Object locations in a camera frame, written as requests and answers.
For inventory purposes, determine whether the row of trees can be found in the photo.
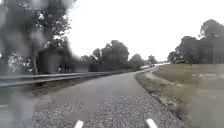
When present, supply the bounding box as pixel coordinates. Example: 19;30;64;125
79;39;158;72

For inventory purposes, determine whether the grey asphalt path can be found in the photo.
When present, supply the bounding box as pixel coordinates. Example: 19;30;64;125
29;66;188;128

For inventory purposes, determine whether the metal guardrail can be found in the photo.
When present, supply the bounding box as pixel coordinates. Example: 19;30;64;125
0;68;134;88

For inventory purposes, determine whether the robot's own part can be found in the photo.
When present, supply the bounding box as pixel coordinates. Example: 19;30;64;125
73;119;85;128
145;118;159;128

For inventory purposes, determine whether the large tree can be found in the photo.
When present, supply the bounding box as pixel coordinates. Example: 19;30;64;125
0;0;78;76

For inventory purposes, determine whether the grass verge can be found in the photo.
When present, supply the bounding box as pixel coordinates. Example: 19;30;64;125
135;63;224;128

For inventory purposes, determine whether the clump of trees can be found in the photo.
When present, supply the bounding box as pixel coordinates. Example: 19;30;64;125
166;18;224;65

